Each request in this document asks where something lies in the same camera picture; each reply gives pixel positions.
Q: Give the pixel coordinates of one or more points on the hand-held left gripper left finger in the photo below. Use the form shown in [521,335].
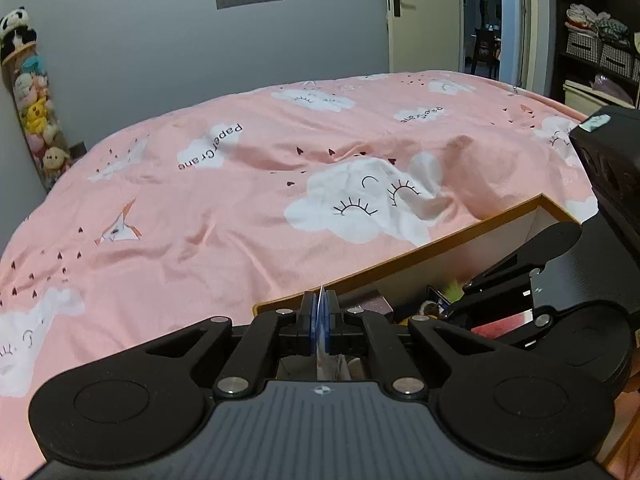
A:
[314,321]

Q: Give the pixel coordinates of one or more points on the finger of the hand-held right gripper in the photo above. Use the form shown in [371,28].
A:
[500,310]
[550,242]

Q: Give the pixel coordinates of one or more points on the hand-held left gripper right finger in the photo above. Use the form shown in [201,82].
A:
[327,322]

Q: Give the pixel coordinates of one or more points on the thin white packet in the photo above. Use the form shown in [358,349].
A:
[330,367]

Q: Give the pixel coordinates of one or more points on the dark grey case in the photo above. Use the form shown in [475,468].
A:
[372,305]

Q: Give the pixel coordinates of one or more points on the orange cardboard box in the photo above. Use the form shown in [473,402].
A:
[450,260]

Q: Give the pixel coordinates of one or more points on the white storage bin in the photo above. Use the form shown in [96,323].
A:
[582,96]

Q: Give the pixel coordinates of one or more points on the pink cloud-print blanket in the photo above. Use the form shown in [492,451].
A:
[225,200]

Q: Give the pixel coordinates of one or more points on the grey woven basket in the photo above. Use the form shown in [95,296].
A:
[582,46]
[616,58]

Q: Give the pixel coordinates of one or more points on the dark wooden chair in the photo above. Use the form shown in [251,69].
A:
[484,47]

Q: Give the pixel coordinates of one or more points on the folded clothes pile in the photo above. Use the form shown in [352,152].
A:
[595,20]

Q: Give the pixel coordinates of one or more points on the dark shelf unit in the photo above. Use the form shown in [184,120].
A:
[562,10]

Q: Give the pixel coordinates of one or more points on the cream door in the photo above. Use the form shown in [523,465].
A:
[425,35]

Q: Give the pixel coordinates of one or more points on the hanging plush toy column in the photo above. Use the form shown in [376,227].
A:
[35,110]

